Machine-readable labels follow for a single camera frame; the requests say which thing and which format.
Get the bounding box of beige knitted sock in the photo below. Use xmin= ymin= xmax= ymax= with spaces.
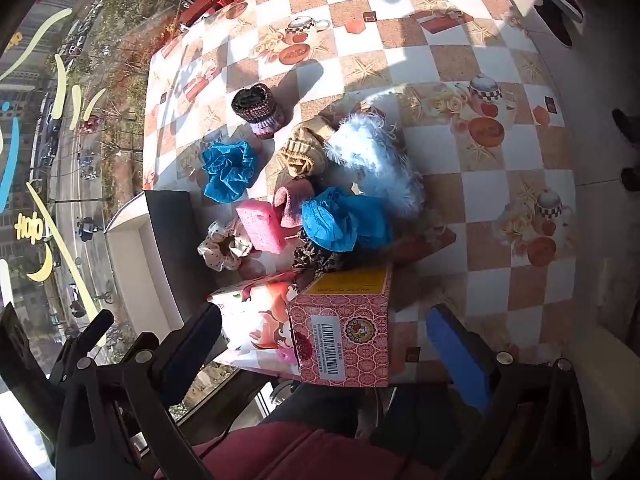
xmin=277 ymin=115 xmax=337 ymax=179

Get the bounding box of black white slipper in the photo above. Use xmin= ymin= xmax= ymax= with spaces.
xmin=532 ymin=0 xmax=585 ymax=48

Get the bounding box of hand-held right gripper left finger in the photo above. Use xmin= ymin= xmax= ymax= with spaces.
xmin=55 ymin=304 xmax=223 ymax=480

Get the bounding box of pink patterned carton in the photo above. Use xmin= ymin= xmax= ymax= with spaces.
xmin=286 ymin=262 xmax=393 ymax=388

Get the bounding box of leopard print scrunchie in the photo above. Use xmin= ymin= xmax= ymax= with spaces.
xmin=292 ymin=232 xmax=346 ymax=277

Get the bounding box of checkered printed tablecloth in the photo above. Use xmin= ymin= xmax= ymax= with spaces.
xmin=142 ymin=0 xmax=578 ymax=386

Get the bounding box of pink knitted pouch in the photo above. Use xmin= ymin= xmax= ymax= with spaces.
xmin=273 ymin=181 xmax=316 ymax=229

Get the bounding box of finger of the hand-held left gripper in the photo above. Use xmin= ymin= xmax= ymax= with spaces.
xmin=50 ymin=309 xmax=116 ymax=386

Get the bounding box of pink sponge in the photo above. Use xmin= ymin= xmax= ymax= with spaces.
xmin=236 ymin=200 xmax=287 ymax=255

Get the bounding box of white polka dot scrunchie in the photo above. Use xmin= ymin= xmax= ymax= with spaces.
xmin=197 ymin=219 xmax=252 ymax=272

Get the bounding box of light blue fluffy cloth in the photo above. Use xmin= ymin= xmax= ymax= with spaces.
xmin=324 ymin=91 xmax=426 ymax=221

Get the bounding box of grey cardboard box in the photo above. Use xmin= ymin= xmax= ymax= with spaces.
xmin=103 ymin=190 xmax=221 ymax=341

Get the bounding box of orange white printed bag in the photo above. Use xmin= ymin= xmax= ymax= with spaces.
xmin=207 ymin=270 xmax=306 ymax=378

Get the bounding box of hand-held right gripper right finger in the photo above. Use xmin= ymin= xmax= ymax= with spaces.
xmin=426 ymin=303 xmax=594 ymax=480

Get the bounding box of person's maroon jacket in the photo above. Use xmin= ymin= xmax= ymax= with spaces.
xmin=155 ymin=420 xmax=441 ymax=480

